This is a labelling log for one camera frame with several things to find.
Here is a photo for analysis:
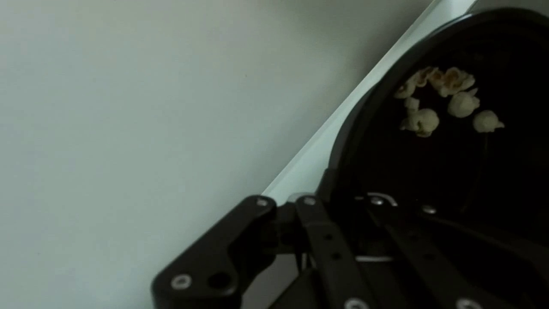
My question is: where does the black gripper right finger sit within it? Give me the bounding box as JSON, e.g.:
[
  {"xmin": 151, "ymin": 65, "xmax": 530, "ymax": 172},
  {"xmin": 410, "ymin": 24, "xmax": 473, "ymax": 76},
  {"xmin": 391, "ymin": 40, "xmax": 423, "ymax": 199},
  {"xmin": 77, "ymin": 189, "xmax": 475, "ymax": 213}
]
[{"xmin": 363, "ymin": 196, "xmax": 549, "ymax": 309}]

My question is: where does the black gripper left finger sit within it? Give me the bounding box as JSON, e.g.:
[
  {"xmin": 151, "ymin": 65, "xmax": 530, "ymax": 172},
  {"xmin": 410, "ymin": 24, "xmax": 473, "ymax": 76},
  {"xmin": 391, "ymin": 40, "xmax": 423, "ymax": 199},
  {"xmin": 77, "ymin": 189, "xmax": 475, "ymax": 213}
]
[{"xmin": 149, "ymin": 192, "xmax": 374, "ymax": 309}]

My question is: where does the black bowl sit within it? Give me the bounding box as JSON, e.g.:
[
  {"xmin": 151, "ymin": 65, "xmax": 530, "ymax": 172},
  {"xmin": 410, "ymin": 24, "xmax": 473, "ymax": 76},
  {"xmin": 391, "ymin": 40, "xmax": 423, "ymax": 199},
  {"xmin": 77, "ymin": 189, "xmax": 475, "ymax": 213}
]
[{"xmin": 317, "ymin": 5, "xmax": 549, "ymax": 271}]

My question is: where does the popcorn piece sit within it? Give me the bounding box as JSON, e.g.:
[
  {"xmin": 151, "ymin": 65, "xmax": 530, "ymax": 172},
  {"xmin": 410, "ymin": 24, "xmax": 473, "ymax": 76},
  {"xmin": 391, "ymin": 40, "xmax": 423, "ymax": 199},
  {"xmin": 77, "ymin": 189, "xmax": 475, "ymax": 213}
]
[
  {"xmin": 430, "ymin": 65, "xmax": 476, "ymax": 98},
  {"xmin": 446, "ymin": 91, "xmax": 482, "ymax": 120},
  {"xmin": 471, "ymin": 108, "xmax": 506, "ymax": 136},
  {"xmin": 406, "ymin": 65, "xmax": 440, "ymax": 89},
  {"xmin": 392, "ymin": 81, "xmax": 418, "ymax": 101},
  {"xmin": 399, "ymin": 96, "xmax": 440, "ymax": 139}
]

